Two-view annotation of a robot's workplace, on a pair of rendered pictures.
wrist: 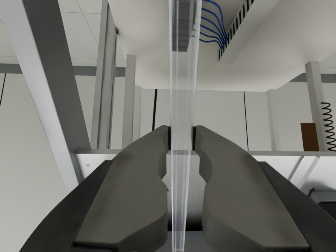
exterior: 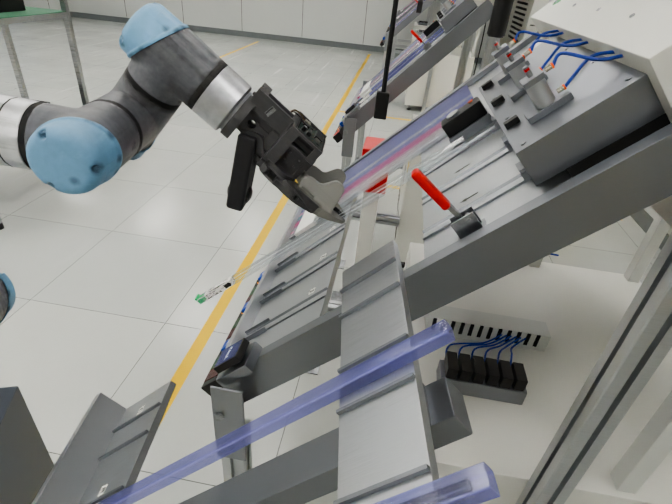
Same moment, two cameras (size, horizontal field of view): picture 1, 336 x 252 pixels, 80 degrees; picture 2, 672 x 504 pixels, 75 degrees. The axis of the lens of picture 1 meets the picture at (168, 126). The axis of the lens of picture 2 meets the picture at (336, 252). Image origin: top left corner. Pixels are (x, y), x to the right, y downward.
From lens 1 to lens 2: 0.66 m
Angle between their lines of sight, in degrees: 86
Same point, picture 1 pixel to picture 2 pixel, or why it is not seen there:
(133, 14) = (493, 443)
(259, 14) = (448, 311)
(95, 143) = (621, 348)
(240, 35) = (481, 320)
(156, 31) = (522, 421)
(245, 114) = not seen: outside the picture
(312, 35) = not seen: hidden behind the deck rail
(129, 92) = (651, 429)
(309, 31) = not seen: hidden behind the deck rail
